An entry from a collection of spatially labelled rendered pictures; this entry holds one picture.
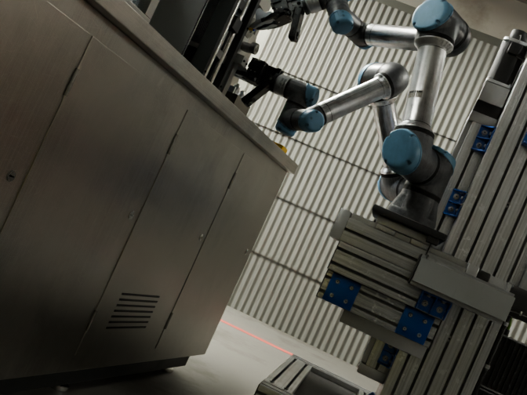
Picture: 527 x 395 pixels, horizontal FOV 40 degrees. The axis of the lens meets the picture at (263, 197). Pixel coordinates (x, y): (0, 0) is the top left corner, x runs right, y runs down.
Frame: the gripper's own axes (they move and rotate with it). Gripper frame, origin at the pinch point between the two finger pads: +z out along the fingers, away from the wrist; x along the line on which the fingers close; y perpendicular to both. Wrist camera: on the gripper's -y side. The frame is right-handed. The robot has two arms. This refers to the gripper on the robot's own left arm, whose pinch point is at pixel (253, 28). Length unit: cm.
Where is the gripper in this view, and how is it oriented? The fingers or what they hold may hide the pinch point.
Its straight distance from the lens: 260.7
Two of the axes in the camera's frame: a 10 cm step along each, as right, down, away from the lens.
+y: -2.3, -9.5, 2.2
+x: -2.6, -1.6, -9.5
